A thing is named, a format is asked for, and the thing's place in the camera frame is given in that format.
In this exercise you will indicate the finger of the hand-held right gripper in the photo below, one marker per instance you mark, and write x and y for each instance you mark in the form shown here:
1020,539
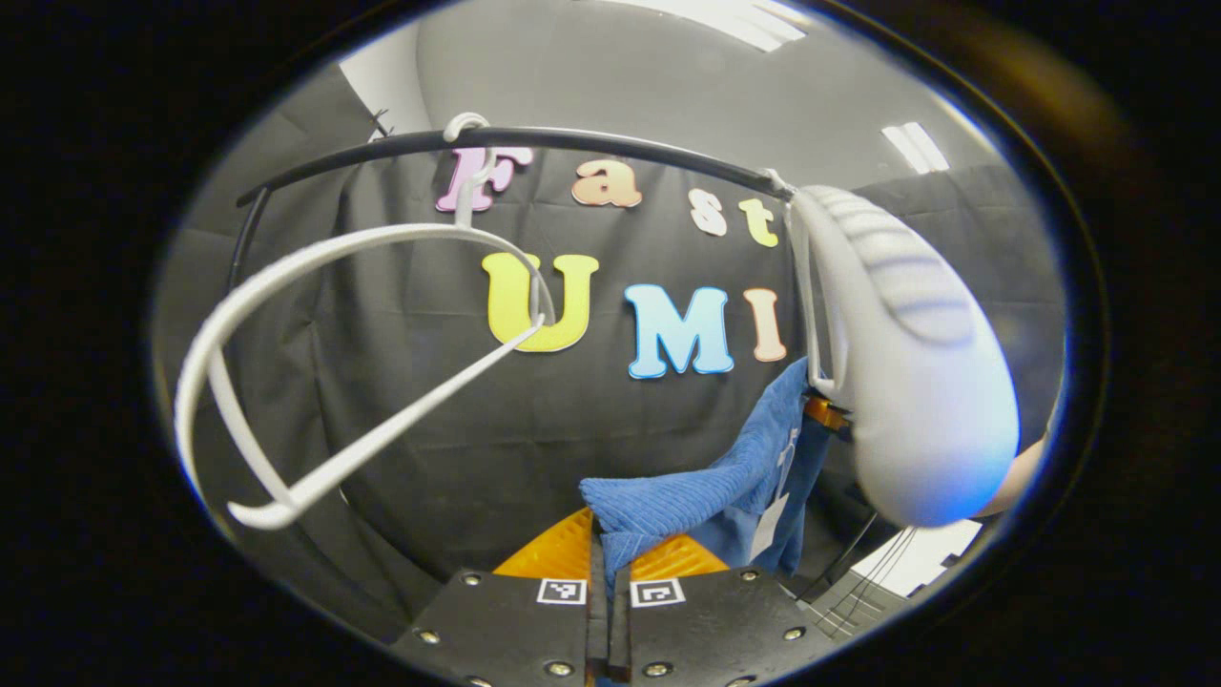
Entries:
825,414

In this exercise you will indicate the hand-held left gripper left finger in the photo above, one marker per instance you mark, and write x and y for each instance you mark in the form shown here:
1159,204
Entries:
506,625

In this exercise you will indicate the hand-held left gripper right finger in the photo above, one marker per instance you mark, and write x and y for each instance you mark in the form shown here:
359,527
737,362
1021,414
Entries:
706,625

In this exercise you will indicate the white plastic clothes hanger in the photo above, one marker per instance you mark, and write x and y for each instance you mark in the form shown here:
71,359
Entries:
916,382
286,506

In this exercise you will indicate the black metal clothes rack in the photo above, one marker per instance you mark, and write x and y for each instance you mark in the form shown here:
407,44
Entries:
572,138

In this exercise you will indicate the black backdrop cloth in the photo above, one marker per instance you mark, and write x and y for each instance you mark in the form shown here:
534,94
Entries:
477,477

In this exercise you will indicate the white floor sheet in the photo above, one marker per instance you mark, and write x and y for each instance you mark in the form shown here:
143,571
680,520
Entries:
930,563

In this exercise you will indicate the ceiling light panel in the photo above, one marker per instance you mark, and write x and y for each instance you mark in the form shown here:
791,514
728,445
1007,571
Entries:
916,148
725,19

